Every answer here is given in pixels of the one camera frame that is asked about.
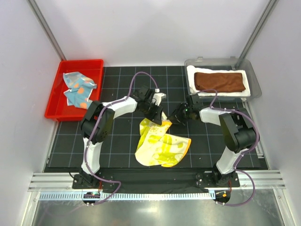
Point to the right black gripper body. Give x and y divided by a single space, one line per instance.
190 109

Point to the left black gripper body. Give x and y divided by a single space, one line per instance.
148 107

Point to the brown towel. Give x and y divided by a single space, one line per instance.
221 82

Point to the white towel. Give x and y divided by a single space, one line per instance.
190 76

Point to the yellow green patterned towel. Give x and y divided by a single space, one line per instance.
158 148

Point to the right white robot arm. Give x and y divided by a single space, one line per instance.
239 132

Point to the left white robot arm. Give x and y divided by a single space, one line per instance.
98 122

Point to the black grid mat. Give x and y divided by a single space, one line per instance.
118 150

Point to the clear plastic container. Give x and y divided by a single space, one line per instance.
219 65

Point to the colourful patterned towel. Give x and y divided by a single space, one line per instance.
80 88

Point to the red plastic bin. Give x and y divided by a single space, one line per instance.
57 108

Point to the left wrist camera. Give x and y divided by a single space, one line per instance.
158 97

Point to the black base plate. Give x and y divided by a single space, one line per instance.
155 180

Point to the slotted cable duct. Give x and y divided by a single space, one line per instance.
94 196

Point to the aluminium rail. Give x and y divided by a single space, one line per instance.
263 179

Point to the right aluminium frame post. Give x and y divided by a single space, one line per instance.
257 30

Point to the aluminium frame post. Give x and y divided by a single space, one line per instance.
46 28
257 30

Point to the left aluminium frame post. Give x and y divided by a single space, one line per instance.
46 28

